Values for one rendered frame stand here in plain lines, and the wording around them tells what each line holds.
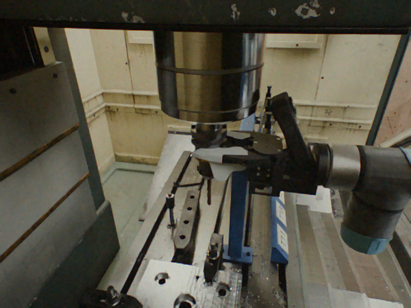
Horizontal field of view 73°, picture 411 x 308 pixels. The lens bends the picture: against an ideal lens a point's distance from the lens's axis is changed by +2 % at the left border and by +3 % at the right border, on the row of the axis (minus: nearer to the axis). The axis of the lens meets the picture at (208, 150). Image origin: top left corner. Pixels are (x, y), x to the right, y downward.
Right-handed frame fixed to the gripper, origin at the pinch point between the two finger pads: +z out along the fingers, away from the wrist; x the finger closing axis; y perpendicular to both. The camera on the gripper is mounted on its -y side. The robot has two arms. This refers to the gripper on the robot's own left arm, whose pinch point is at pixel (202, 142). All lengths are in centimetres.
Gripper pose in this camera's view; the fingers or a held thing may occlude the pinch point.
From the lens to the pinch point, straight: 47.5
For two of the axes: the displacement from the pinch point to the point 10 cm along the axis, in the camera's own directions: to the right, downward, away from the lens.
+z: -9.8, -1.0, 1.6
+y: -0.1, 8.7, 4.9
